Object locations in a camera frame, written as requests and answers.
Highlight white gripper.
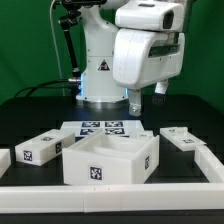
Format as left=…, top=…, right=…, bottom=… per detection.
left=113, top=29, right=185, bottom=116

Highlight white cabinet body box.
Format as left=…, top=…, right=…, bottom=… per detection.
left=62, top=130, right=160, bottom=185

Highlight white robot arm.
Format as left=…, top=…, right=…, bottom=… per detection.
left=77, top=0, right=188, bottom=116

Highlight white cabinet top block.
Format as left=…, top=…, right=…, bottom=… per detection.
left=15, top=129, right=75, bottom=166

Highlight white left fence piece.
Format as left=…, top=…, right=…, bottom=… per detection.
left=0, top=149, right=11, bottom=178

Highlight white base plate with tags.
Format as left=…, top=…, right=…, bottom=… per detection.
left=61, top=120, right=144, bottom=137

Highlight black cables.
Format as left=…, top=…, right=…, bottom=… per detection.
left=13, top=77, right=82, bottom=98

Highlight white right fence rail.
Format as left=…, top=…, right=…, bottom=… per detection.
left=194, top=146, right=224, bottom=183

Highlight white fence rail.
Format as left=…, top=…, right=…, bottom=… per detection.
left=194, top=146, right=224, bottom=183
left=0, top=183, right=224, bottom=213

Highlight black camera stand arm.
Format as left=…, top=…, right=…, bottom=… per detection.
left=59, top=0, right=107, bottom=78

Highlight white front fence rail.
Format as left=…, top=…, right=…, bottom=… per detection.
left=0, top=183, right=224, bottom=213

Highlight white cable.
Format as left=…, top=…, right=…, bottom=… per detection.
left=49, top=0, right=66, bottom=97

